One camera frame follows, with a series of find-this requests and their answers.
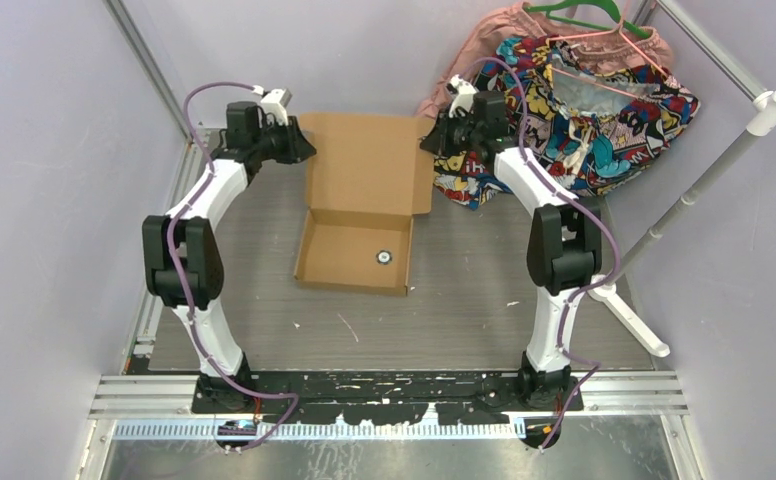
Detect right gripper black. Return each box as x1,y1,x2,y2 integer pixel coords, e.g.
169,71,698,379
418,109,480,159

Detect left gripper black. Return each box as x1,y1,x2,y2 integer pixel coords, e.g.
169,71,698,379
254,116,318,166

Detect brown cardboard box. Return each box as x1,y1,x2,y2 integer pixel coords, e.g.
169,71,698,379
294,112,434,296

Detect small round floor fitting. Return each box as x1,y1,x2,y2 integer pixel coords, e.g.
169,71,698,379
376,250,393,265

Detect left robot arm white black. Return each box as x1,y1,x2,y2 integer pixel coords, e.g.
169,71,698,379
142,100,316,413

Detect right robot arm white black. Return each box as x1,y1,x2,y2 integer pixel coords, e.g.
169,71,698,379
420,81,602,411

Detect colourful comic print shorts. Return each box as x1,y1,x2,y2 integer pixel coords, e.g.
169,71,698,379
468,36,700,197

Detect pink garment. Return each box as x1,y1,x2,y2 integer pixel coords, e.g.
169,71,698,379
417,1,674,121

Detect green plastic hanger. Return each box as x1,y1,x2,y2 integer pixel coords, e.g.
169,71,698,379
522,0,650,39

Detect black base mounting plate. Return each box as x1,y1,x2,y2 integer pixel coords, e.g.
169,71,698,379
190,370,584,426

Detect white grey clothes rack stand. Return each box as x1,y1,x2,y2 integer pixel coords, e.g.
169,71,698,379
590,90,776,358

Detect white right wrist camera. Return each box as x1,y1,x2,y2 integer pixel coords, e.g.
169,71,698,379
447,74,478,118

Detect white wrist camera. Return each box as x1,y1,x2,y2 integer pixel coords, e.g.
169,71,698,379
253,86,292,126
447,74,478,118

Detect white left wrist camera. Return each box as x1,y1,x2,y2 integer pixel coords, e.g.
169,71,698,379
253,86,292,126

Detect pink wire hanger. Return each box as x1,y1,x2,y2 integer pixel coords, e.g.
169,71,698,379
528,14,657,100

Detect aluminium corner post left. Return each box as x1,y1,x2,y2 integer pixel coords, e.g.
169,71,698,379
102,0,191,139

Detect aluminium corner post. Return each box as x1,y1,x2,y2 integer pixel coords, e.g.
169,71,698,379
633,0,768,100
102,0,191,139

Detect aluminium corner post right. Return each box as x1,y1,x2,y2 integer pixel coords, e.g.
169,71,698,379
633,0,768,100

